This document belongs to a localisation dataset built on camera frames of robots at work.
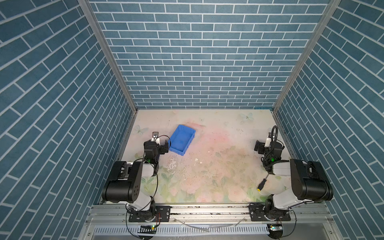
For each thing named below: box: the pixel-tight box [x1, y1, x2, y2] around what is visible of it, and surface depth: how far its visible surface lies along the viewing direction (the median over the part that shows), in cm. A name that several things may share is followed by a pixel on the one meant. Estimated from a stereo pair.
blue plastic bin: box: [168, 124, 196, 156], surface depth 104 cm
